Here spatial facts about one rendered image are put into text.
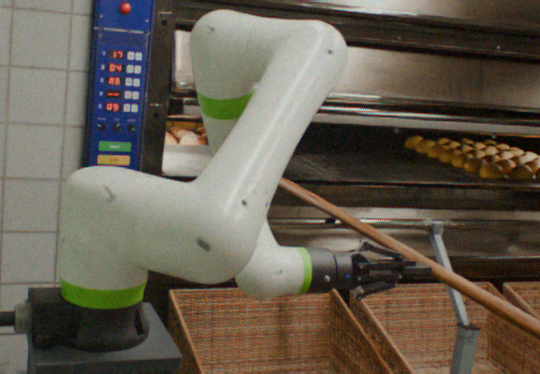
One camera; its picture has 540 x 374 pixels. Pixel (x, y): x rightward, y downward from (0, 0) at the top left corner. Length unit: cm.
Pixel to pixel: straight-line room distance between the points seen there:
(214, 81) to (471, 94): 143
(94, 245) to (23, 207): 116
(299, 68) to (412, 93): 133
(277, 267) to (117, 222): 50
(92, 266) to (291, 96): 39
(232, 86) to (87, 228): 42
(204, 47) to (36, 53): 90
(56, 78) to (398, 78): 105
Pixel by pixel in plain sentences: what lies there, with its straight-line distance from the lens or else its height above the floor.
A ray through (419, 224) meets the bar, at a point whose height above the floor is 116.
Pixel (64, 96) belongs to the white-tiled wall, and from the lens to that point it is 220.
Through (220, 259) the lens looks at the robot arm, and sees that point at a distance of 103.
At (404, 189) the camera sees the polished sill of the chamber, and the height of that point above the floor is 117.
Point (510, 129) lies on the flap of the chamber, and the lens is 262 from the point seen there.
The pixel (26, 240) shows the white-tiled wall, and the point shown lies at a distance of 229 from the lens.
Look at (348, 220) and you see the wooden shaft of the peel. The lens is 201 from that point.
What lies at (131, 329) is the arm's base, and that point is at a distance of 117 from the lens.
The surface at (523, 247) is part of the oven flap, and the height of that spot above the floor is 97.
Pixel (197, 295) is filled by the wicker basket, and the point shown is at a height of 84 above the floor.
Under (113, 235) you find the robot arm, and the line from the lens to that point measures 108.
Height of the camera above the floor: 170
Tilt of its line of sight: 12 degrees down
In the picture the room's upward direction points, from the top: 6 degrees clockwise
